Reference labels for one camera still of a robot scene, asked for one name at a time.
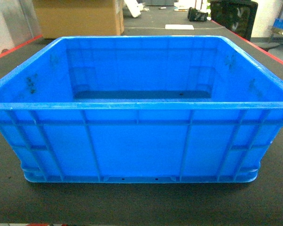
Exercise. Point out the large blue plastic crate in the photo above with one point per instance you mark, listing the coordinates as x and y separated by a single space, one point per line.
108 110

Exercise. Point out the brown cardboard box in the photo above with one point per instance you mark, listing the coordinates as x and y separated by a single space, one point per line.
59 18

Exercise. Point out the white flat board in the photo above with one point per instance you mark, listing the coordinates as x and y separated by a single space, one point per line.
179 27

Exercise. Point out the black device on table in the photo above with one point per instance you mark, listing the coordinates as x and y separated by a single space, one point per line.
195 15

